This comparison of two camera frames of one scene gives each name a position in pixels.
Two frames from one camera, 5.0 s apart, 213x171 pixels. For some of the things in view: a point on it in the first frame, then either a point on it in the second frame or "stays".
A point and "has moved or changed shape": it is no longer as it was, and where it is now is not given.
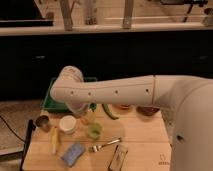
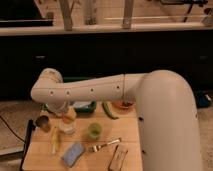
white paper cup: [67, 124] has moved or changed shape
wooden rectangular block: [119, 157] stays
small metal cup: [43, 122] stays
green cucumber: [108, 111] stays
